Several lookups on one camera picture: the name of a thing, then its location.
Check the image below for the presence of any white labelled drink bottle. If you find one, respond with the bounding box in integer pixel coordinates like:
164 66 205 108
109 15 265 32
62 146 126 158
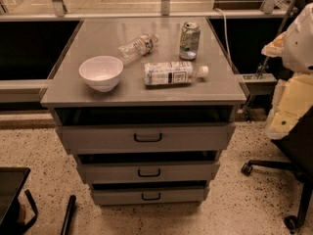
144 61 208 86

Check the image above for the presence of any black side table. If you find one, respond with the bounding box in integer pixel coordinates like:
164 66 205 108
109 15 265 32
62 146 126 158
0 167 38 235

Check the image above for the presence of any grey drawer cabinet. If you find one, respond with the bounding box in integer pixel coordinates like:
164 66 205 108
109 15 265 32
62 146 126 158
41 17 246 195

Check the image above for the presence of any green soda can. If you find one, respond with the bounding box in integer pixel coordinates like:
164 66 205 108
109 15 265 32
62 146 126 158
179 22 201 61

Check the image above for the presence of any metal clamp stand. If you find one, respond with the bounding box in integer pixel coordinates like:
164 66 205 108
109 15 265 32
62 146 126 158
242 0 296 83

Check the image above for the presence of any grey middle drawer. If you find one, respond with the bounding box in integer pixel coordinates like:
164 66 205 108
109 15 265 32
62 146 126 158
77 162 220 184

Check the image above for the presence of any black bar on floor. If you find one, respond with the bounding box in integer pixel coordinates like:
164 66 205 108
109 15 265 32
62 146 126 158
60 195 76 235

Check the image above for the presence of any white cable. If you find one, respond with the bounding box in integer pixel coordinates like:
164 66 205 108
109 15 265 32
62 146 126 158
213 7 234 69

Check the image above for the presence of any clear crushed water bottle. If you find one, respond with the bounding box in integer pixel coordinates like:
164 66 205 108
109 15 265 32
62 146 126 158
118 33 158 65

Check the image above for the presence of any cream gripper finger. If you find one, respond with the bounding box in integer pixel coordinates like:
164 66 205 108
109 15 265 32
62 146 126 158
265 74 313 139

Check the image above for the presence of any grey top drawer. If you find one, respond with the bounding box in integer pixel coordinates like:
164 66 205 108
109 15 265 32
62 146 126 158
57 123 235 154

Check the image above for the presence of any grey drawer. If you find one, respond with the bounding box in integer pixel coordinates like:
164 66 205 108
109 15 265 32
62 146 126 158
57 123 235 154
77 162 220 184
92 186 209 206

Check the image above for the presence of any white bowl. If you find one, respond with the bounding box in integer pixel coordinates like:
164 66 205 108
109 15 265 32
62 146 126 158
78 56 123 92

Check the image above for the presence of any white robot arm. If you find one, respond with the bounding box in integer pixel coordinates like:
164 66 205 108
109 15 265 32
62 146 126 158
261 3 313 139

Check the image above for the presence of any black office chair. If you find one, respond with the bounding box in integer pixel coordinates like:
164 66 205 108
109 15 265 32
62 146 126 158
242 107 313 230

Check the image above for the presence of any grey bottom drawer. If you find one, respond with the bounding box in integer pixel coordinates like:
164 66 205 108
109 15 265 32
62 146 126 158
92 186 209 206

